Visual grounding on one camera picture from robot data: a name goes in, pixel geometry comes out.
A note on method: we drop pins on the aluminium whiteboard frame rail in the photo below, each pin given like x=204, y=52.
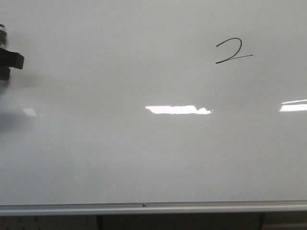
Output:
x=153, y=208

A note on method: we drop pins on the dark table under whiteboard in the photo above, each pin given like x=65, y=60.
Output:
x=199, y=221

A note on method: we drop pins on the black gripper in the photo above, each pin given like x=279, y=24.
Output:
x=9, y=60

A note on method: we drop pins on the white whiteboard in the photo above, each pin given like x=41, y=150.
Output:
x=126, y=101

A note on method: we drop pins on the black white whiteboard marker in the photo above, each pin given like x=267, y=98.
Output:
x=3, y=36

